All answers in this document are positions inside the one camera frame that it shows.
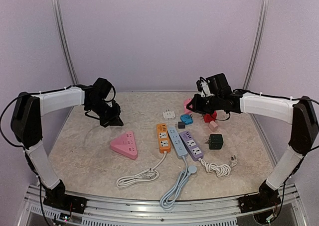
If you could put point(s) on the blue square plug adapter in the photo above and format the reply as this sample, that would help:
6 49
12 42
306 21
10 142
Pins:
187 119

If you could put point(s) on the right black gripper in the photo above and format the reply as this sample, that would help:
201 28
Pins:
199 104

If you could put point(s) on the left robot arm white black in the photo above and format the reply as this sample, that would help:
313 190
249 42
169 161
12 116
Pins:
31 107

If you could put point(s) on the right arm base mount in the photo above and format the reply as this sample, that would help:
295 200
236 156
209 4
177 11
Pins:
266 197

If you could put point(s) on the light blue power strip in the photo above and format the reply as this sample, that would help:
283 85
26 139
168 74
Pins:
177 142

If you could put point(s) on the red cube adapter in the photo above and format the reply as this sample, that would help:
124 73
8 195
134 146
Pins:
210 117

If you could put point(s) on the pink triangular power strip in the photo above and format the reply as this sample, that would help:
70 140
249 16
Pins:
125 145

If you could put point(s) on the white charger plug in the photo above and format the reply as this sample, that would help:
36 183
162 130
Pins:
167 114

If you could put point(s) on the right aluminium corner post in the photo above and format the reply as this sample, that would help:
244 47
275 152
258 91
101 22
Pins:
257 43

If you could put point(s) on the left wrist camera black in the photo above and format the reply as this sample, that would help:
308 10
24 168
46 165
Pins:
104 87

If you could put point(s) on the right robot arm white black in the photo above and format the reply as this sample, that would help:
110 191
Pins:
290 121

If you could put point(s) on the purple power strip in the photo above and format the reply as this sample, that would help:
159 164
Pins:
191 146

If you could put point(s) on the aluminium front rail frame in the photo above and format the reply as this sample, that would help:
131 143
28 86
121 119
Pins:
110 211

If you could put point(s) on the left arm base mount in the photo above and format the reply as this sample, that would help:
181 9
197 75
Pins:
57 198

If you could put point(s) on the small pink charger plug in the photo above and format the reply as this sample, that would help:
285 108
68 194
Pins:
213 126

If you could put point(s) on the dark green cube adapter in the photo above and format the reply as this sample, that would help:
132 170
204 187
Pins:
215 141

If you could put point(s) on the aluminium corner post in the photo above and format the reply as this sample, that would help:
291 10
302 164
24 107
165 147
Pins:
257 43
63 40

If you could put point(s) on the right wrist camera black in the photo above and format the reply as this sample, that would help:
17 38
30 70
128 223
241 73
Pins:
216 85

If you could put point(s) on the black charger plug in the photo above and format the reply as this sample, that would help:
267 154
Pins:
180 125

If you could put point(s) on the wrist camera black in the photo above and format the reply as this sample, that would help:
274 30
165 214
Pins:
216 85
104 87

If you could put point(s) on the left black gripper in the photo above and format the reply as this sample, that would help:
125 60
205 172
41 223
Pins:
117 121

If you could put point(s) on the orange power strip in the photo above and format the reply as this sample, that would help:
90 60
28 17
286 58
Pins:
163 138

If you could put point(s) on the left aluminium corner post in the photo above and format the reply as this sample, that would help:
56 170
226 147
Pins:
63 40

